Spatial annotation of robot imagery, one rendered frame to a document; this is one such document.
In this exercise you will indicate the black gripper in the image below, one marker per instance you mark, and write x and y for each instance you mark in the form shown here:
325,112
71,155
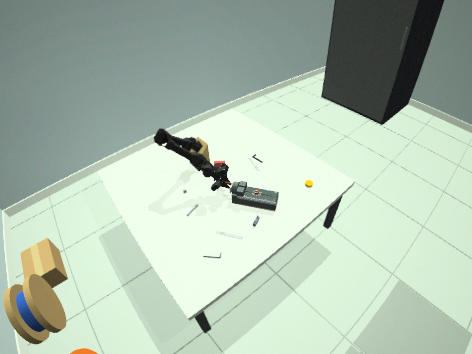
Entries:
220,182

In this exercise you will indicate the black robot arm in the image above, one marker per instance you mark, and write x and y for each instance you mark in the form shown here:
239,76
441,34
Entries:
194,158

